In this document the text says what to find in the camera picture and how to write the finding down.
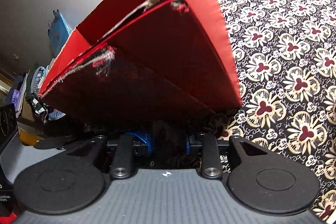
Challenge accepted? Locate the red patterned cardboard box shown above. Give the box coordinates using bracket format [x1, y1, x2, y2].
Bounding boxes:
[38, 0, 242, 131]

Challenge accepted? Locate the blue bag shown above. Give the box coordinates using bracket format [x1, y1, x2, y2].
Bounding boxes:
[48, 9, 75, 57]

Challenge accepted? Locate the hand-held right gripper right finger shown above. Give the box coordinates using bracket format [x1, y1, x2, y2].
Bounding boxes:
[186, 133, 271, 179]

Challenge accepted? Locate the pile of clothes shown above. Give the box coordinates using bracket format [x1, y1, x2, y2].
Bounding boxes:
[12, 64, 66, 125]

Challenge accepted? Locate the floral patterned tablecloth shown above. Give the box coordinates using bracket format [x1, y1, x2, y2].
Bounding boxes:
[197, 0, 336, 222]

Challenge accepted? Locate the yellow box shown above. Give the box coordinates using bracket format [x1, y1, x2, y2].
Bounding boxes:
[20, 132, 44, 146]

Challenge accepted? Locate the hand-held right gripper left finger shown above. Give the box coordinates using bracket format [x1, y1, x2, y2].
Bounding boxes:
[65, 132, 153, 179]

